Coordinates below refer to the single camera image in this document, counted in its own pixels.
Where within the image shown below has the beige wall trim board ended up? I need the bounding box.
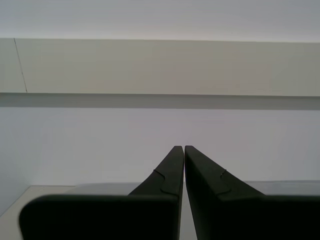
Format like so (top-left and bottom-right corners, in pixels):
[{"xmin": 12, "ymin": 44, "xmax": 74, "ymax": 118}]
[{"xmin": 0, "ymin": 37, "xmax": 320, "ymax": 97}]

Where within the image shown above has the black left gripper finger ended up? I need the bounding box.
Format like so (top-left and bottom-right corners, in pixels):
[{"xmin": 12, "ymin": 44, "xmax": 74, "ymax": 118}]
[
  {"xmin": 184, "ymin": 145, "xmax": 320, "ymax": 240},
  {"xmin": 18, "ymin": 145, "xmax": 185, "ymax": 240}
]

